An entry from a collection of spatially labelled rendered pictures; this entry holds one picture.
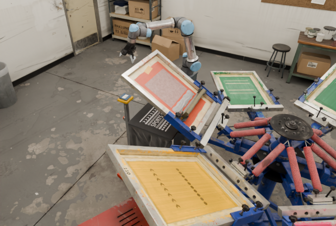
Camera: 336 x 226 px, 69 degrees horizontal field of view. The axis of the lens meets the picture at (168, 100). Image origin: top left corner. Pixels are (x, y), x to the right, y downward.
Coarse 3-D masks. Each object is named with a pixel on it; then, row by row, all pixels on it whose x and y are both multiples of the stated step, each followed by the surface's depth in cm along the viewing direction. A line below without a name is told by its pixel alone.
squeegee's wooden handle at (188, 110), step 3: (201, 90) 224; (204, 90) 226; (198, 93) 225; (201, 93) 221; (198, 96) 216; (195, 99) 212; (198, 99) 214; (192, 102) 208; (195, 102) 210; (189, 105) 210; (192, 105) 206; (189, 108) 202; (186, 111) 198; (189, 111) 200; (183, 114) 200; (186, 114) 198; (183, 117) 202
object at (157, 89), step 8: (144, 72) 217; (136, 80) 207; (144, 80) 211; (152, 80) 216; (144, 88) 206; (152, 88) 210; (160, 88) 215; (168, 88) 220; (160, 96) 209; (168, 96) 214; (176, 96) 219; (168, 104) 208; (192, 112) 216; (192, 120) 210
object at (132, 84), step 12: (144, 60) 221; (168, 60) 238; (132, 72) 207; (180, 72) 236; (132, 84) 197; (192, 84) 237; (144, 96) 197; (204, 96) 238; (156, 108) 198; (204, 120) 212
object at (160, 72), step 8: (160, 64) 234; (152, 72) 222; (160, 72) 227; (168, 72) 233; (160, 80) 221; (168, 80) 226; (176, 80) 232; (176, 88) 225; (184, 88) 230; (192, 96) 229; (200, 104) 228
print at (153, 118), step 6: (150, 114) 248; (156, 114) 248; (162, 114) 249; (144, 120) 240; (150, 120) 241; (156, 120) 241; (162, 120) 241; (156, 126) 234; (162, 126) 234; (168, 126) 234
